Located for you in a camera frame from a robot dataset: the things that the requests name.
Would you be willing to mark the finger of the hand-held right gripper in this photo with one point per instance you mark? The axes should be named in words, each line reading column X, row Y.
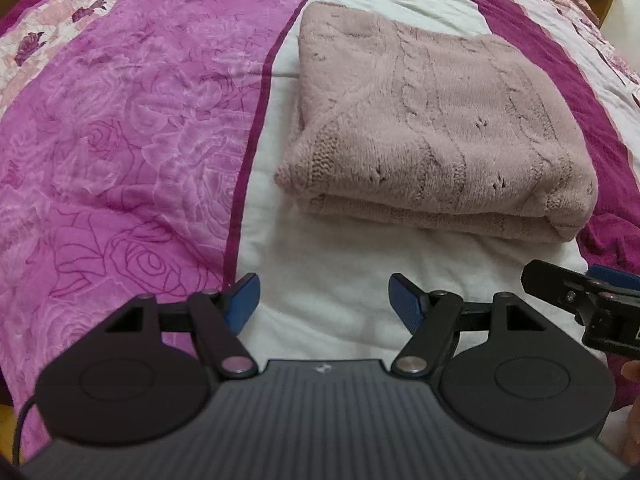
column 550, row 277
column 617, row 280

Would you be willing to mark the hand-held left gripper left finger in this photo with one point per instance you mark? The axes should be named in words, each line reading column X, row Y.
column 243, row 305

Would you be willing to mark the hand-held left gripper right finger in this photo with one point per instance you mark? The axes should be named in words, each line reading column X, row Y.
column 406, row 305

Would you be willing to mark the pink knitted sweater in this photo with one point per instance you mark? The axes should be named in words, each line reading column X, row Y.
column 425, row 135

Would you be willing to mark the person's right hand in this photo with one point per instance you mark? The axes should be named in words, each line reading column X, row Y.
column 634, row 420

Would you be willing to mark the magenta floral patchwork bedspread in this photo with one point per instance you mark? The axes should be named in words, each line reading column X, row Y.
column 125, row 110

